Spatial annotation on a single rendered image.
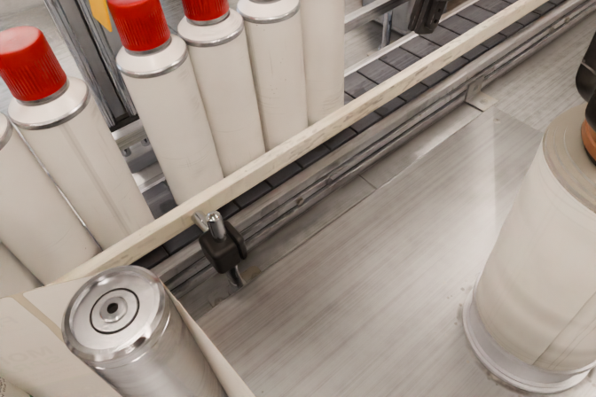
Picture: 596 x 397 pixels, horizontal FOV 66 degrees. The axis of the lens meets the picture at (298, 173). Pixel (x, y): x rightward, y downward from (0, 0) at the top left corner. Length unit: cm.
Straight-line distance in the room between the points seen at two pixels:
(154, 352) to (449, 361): 24
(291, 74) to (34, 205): 22
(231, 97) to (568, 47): 54
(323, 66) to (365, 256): 18
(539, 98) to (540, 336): 41
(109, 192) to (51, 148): 6
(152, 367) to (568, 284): 19
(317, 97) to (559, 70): 38
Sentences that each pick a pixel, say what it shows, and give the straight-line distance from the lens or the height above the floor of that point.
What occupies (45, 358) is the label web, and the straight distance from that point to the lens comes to 26.
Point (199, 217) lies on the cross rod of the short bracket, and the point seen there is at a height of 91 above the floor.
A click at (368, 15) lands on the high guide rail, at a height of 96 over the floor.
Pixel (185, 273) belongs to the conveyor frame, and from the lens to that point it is 44.
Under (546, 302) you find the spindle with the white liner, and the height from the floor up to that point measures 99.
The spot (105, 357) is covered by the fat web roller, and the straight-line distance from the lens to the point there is 18.
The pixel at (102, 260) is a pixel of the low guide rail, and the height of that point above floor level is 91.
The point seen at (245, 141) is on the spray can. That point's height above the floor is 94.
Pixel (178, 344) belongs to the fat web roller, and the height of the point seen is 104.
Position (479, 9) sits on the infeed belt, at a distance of 73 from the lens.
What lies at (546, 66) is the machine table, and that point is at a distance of 73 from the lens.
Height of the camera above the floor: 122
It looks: 48 degrees down
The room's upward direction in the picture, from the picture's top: 6 degrees counter-clockwise
